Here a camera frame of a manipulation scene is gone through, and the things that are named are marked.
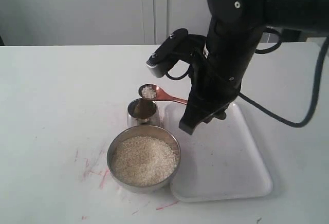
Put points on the white cabinet doors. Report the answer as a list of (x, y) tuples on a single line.
[(99, 22)]

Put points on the large steel rice bowl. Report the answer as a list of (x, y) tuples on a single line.
[(150, 131)]

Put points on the small steel cup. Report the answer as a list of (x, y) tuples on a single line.
[(142, 112)]

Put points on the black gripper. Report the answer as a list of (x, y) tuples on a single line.
[(218, 72)]

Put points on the brown wooden spoon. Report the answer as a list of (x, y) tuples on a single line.
[(162, 95)]

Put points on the white rectangular plastic tray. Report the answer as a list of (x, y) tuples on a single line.
[(219, 161)]

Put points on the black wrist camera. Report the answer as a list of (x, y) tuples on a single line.
[(179, 46)]

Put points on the white uncooked rice grains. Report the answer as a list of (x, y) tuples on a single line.
[(143, 161)]

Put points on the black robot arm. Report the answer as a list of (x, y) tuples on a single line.
[(302, 15)]

